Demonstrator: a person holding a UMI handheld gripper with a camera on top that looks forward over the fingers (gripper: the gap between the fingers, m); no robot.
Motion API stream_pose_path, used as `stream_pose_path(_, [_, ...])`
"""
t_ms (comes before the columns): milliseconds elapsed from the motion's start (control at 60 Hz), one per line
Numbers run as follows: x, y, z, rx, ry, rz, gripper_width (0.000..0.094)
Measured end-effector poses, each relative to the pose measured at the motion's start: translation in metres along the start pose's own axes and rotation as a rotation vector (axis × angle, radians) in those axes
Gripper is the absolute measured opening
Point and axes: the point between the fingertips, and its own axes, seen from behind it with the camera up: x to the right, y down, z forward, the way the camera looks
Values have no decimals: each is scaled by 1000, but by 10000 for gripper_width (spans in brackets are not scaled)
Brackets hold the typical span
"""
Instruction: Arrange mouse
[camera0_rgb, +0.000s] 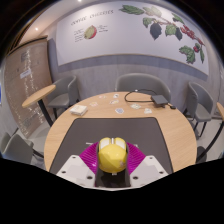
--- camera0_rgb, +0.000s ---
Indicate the small white packet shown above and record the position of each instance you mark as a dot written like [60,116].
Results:
[116,96]
[93,104]
[103,97]
[119,110]
[135,106]
[147,111]
[114,102]

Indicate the wooden wall panel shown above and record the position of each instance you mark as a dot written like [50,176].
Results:
[26,100]

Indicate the black box device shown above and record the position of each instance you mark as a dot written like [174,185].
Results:
[159,100]

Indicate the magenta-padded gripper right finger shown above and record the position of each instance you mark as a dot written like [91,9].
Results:
[146,168]

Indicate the small black plug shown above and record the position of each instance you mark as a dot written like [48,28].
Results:
[172,107]

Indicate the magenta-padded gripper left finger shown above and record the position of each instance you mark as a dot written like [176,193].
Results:
[75,168]

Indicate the wall mural with plant print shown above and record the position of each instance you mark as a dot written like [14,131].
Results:
[133,36]

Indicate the white paper sign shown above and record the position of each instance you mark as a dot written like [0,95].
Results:
[25,73]

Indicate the black mouse pad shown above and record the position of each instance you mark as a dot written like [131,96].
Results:
[110,128]

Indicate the small white box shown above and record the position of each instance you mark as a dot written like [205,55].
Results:
[78,110]

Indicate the grey armchair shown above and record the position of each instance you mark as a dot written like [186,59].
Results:
[16,148]
[143,81]
[66,93]
[200,103]

